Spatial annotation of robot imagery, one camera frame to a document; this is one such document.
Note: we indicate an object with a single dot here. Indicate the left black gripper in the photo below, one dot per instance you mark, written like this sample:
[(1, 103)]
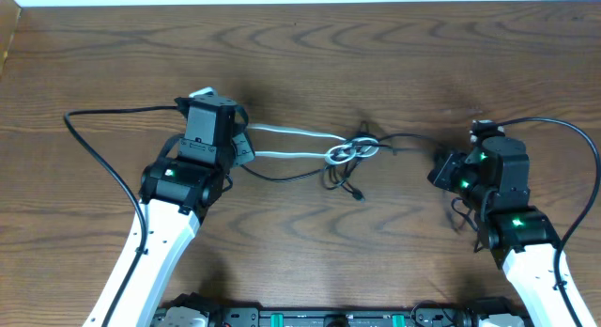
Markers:
[(242, 147)]

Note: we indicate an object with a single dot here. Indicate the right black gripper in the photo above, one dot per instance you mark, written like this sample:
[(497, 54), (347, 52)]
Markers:
[(447, 167)]

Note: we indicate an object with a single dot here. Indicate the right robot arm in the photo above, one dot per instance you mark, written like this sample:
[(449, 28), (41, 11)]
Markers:
[(493, 181)]

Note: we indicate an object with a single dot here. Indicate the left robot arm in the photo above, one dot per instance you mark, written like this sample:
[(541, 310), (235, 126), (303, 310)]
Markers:
[(190, 174)]

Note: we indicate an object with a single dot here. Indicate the cardboard panel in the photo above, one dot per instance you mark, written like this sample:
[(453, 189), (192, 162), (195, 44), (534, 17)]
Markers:
[(10, 13)]

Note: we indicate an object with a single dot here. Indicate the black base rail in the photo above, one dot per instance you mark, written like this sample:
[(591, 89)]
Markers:
[(427, 316)]

